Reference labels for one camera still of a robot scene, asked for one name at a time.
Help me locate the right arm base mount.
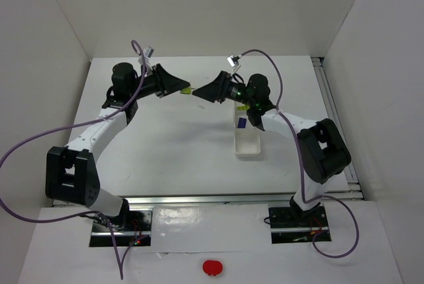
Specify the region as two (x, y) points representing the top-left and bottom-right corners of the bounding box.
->
(263, 206), (331, 244)

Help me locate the purple cable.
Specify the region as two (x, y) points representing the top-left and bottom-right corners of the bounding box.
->
(240, 48), (359, 259)
(0, 39), (150, 280)

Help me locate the white divided sorting tray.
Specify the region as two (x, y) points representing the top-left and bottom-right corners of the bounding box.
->
(233, 102), (261, 158)

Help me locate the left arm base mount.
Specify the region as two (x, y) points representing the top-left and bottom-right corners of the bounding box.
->
(78, 207), (154, 248)

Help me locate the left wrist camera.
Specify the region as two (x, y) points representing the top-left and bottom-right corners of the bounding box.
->
(142, 46), (154, 60)

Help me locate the red round button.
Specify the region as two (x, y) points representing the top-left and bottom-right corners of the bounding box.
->
(202, 260), (223, 277)

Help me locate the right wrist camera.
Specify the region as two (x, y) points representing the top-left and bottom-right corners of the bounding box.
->
(227, 54), (240, 68)

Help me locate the purple lego brick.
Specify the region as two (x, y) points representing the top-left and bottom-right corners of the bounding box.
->
(237, 117), (247, 129)

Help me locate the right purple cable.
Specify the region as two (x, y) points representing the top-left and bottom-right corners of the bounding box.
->
(240, 48), (359, 259)

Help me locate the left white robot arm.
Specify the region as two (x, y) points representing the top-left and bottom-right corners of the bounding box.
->
(45, 62), (190, 228)

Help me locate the green lego brick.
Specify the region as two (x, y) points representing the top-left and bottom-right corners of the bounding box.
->
(236, 105), (250, 111)
(180, 87), (193, 95)

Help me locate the aluminium rail frame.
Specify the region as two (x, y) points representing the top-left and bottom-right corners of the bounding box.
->
(49, 56), (365, 207)

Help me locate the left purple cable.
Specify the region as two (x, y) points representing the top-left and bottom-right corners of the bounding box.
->
(0, 39), (150, 280)

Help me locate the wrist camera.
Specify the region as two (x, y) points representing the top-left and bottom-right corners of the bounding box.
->
(227, 54), (240, 68)
(142, 46), (154, 60)

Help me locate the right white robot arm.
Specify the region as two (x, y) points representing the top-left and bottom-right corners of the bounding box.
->
(192, 71), (351, 223)

